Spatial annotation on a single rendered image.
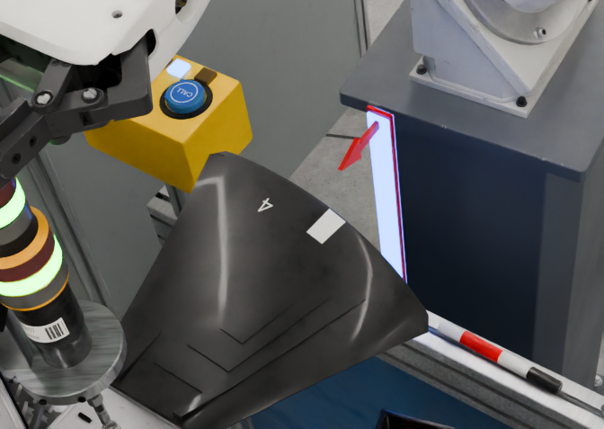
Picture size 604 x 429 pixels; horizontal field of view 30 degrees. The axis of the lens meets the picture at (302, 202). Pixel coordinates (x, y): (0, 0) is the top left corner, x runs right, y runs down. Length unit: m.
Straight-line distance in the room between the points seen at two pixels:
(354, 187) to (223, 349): 1.64
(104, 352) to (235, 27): 1.39
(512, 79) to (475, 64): 0.05
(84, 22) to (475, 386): 0.75
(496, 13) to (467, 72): 0.09
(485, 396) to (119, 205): 0.93
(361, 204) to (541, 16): 1.19
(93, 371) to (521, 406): 0.60
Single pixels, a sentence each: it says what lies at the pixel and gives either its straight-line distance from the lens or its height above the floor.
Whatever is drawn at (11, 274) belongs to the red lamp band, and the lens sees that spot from 0.62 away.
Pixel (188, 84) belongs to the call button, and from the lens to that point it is 1.16.
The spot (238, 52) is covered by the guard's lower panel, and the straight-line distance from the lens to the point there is 2.08.
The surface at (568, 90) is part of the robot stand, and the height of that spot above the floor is 0.93.
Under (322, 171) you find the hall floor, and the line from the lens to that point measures 2.49.
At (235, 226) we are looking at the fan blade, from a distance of 0.90.
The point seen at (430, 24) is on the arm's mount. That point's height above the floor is 1.02.
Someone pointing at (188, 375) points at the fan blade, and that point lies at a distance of 0.82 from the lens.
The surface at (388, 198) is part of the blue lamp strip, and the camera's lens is 1.03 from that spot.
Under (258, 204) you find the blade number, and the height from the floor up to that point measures 1.18.
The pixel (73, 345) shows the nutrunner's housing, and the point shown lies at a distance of 0.69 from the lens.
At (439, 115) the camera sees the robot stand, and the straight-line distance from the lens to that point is 1.30.
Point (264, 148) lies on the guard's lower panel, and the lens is 2.28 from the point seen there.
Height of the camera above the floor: 1.88
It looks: 50 degrees down
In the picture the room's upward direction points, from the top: 11 degrees counter-clockwise
